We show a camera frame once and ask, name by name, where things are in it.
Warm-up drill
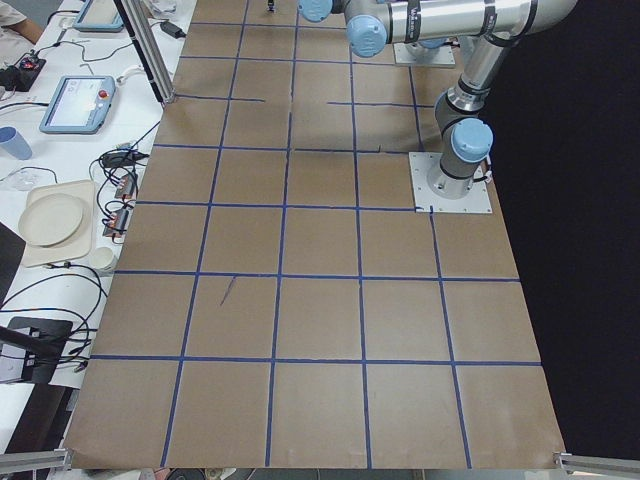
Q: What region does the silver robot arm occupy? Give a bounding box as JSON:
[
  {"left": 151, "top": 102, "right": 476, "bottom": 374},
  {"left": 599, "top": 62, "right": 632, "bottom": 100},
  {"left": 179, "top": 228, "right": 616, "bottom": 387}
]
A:
[
  {"left": 298, "top": 0, "right": 576, "bottom": 141},
  {"left": 412, "top": 38, "right": 460, "bottom": 50}
]

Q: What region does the black stand base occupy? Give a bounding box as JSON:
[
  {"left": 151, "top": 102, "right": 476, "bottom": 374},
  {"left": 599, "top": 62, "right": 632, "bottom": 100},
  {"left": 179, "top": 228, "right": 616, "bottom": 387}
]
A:
[{"left": 1, "top": 316, "right": 73, "bottom": 384}]

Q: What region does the brown paper table cover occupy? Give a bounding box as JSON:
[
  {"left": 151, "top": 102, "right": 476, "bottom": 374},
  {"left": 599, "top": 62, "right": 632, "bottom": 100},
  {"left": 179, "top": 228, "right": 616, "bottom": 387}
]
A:
[{"left": 65, "top": 1, "right": 564, "bottom": 469}]

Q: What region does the white paper cup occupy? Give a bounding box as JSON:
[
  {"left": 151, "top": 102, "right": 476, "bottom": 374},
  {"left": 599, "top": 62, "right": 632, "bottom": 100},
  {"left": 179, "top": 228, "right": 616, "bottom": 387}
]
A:
[{"left": 88, "top": 247, "right": 118, "bottom": 275}]

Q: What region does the beige tray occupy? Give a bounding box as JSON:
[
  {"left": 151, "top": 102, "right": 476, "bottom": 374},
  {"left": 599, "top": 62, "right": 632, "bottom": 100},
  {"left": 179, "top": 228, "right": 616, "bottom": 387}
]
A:
[{"left": 18, "top": 180, "right": 96, "bottom": 267}]

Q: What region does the black power adapter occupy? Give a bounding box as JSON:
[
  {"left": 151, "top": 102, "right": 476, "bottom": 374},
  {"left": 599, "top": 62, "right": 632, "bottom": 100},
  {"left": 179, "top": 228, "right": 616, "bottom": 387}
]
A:
[{"left": 159, "top": 20, "right": 186, "bottom": 39}]

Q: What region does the beige round plate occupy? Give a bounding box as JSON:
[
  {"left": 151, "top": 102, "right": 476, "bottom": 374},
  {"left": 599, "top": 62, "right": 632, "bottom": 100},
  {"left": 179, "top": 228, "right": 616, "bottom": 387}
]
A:
[{"left": 18, "top": 193, "right": 84, "bottom": 246}]

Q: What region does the near blue teach pendant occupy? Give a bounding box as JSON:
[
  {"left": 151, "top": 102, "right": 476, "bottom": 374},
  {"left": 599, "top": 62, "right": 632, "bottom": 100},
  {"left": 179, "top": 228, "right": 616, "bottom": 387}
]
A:
[{"left": 39, "top": 75, "right": 116, "bottom": 134}]

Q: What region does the blue teach pendant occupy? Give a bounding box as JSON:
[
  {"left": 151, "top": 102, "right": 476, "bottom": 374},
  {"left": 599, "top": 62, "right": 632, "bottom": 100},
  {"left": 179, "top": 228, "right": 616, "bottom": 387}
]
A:
[
  {"left": 73, "top": 0, "right": 124, "bottom": 33},
  {"left": 39, "top": 75, "right": 116, "bottom": 134}
]

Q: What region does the far blue teach pendant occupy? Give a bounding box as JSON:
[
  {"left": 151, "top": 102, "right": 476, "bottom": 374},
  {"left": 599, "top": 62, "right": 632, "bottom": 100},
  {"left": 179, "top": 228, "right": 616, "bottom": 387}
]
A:
[{"left": 73, "top": 0, "right": 124, "bottom": 33}]

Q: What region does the blue plastic cup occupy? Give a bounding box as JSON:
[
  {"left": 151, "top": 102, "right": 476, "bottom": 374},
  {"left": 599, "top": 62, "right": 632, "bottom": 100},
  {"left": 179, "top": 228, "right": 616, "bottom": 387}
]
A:
[{"left": 0, "top": 126, "right": 33, "bottom": 160}]

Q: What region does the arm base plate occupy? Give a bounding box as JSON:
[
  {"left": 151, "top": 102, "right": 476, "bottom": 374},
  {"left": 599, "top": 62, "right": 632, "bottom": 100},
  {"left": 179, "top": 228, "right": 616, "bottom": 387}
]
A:
[
  {"left": 409, "top": 152, "right": 492, "bottom": 214},
  {"left": 393, "top": 43, "right": 456, "bottom": 68}
]

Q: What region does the aluminium frame post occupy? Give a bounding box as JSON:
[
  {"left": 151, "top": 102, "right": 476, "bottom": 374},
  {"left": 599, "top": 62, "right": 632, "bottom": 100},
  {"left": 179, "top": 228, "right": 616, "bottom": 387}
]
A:
[{"left": 114, "top": 0, "right": 175, "bottom": 105}]

